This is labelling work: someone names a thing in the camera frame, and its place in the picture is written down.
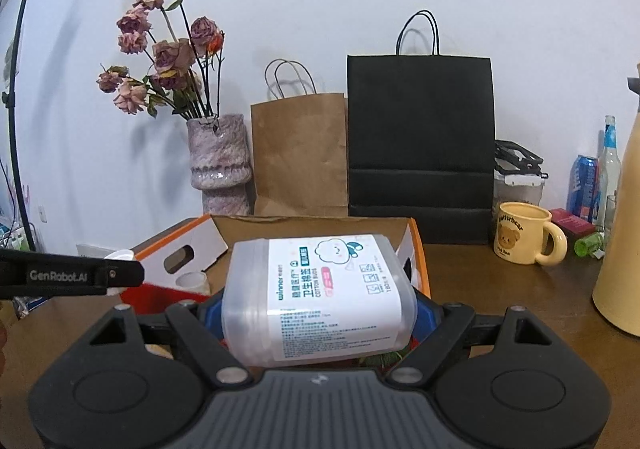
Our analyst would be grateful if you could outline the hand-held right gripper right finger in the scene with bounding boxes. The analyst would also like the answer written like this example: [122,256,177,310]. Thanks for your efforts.
[392,296,551,387]

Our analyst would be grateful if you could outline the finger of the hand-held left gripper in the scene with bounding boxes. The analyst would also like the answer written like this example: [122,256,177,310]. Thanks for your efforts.
[0,249,146,301]

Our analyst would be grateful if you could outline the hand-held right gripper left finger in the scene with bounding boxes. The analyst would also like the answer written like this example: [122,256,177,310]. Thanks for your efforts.
[89,298,252,389]

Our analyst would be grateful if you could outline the translucent cotton swab box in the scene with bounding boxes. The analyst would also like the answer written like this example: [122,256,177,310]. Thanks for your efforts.
[221,234,418,370]

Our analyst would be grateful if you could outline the red cardboard box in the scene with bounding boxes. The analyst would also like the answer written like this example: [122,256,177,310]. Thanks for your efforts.
[120,214,432,370]

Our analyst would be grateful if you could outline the yellow bear mug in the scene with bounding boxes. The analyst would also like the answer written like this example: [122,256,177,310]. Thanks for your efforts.
[492,201,569,267]

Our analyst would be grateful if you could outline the mottled pink ceramic vase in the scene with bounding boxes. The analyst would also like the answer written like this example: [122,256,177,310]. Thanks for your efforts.
[186,114,252,216]

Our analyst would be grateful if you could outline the white plastic container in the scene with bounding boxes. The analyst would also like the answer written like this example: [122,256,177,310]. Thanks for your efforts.
[494,171,545,210]

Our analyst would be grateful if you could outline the dark red box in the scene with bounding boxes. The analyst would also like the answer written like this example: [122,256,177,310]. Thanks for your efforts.
[550,208,597,242]

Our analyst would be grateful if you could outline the green bottle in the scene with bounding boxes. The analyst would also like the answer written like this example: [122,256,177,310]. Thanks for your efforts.
[574,231,606,258]

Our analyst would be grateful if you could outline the brown paper bag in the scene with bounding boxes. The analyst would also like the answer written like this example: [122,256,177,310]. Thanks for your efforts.
[250,59,349,217]

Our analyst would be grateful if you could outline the black paper bag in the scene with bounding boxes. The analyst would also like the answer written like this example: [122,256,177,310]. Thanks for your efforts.
[346,10,497,246]

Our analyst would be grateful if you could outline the blue drink can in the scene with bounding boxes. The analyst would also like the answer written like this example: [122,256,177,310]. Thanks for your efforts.
[566,155,601,220]

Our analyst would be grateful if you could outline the cream thermos carafe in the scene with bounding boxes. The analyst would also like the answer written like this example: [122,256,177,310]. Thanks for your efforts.
[592,63,640,337]

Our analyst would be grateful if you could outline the black light stand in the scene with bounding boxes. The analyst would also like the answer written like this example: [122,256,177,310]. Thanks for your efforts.
[0,0,64,252]

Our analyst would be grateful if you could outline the clear glass bottle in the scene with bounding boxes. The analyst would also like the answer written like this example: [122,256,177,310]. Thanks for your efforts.
[597,115,622,230]

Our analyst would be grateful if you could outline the dried pink flowers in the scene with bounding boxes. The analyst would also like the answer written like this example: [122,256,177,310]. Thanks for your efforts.
[96,0,226,120]

